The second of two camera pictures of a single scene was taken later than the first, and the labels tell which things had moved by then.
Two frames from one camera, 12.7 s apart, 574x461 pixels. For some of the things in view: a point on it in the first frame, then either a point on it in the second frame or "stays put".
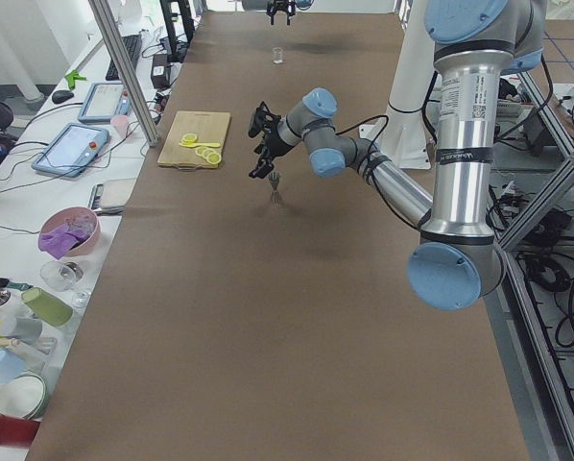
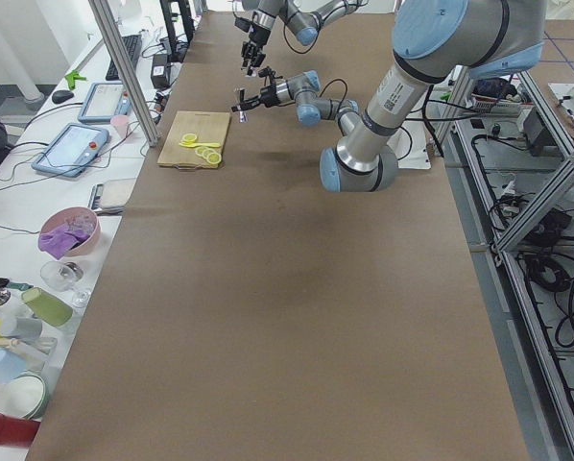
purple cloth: [59, 240] stays put
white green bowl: [23, 397] stays put
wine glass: [61, 276] stays put
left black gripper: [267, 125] → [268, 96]
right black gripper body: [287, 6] → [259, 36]
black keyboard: [132, 44] stays put
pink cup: [120, 122] stays put
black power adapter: [161, 71] stays put
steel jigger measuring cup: [275, 179] → [243, 114]
